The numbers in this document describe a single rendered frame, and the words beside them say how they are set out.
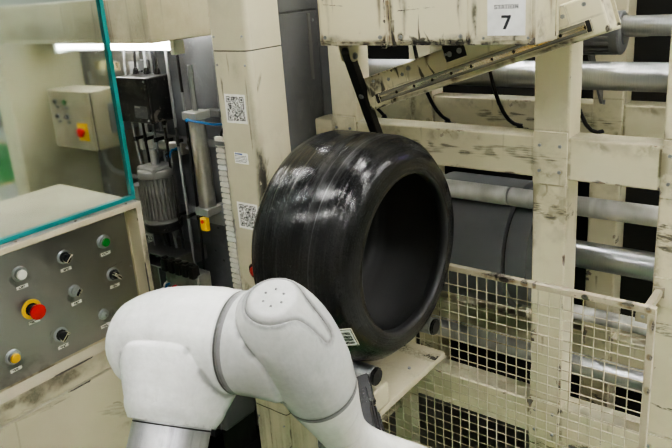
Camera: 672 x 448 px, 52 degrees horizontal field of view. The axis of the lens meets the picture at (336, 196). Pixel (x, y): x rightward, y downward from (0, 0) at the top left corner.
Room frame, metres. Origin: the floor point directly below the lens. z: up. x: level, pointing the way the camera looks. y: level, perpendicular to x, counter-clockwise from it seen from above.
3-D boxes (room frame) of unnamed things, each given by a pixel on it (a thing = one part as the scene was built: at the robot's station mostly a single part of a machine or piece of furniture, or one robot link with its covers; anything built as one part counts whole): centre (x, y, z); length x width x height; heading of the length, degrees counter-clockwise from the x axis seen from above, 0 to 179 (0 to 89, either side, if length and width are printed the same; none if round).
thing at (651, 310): (1.77, -0.40, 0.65); 0.90 x 0.02 x 0.70; 51
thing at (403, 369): (1.65, -0.01, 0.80); 0.37 x 0.36 x 0.02; 141
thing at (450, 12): (1.81, -0.30, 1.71); 0.61 x 0.25 x 0.15; 51
